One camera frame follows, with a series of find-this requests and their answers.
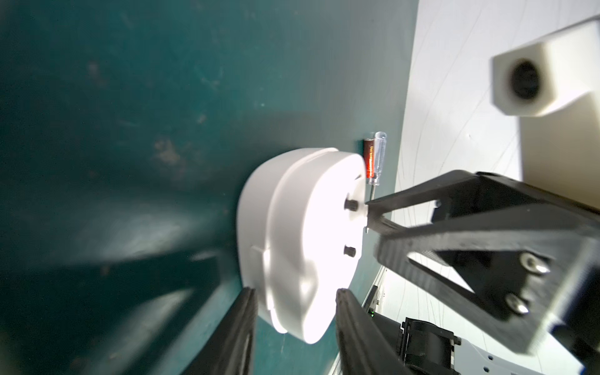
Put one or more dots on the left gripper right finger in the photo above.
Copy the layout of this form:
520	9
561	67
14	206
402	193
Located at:
363	349

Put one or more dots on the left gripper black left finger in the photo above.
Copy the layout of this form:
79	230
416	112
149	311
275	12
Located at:
230	349

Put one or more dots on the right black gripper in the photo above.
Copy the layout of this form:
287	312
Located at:
515	261

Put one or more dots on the white alarm clock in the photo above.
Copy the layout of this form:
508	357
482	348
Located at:
300	223

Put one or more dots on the clear handle screwdriver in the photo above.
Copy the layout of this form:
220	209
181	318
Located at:
377	154

